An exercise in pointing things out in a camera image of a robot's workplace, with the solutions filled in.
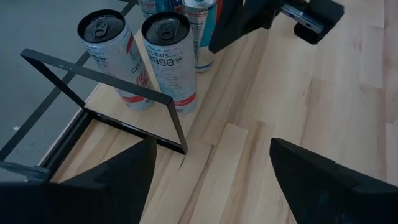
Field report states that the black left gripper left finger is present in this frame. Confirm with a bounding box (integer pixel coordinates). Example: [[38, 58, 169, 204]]
[[0, 136, 158, 224]]

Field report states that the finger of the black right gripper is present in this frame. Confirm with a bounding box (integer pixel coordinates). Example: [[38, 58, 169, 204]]
[[208, 0, 282, 53], [294, 0, 345, 45]]

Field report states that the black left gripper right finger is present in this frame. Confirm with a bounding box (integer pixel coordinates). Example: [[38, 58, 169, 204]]
[[269, 137, 398, 224]]

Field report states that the tall white black-top can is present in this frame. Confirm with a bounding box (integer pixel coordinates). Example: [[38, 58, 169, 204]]
[[141, 11, 199, 115], [76, 8, 156, 112]]

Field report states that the wooden shelf with black frame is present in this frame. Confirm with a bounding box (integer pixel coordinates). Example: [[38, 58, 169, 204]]
[[20, 0, 271, 156]]

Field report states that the blue silver energy drink can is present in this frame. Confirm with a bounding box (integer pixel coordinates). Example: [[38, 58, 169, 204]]
[[138, 0, 184, 19], [182, 0, 218, 73]]

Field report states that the black aluminium table frame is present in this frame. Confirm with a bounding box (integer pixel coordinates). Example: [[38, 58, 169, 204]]
[[0, 108, 94, 184]]

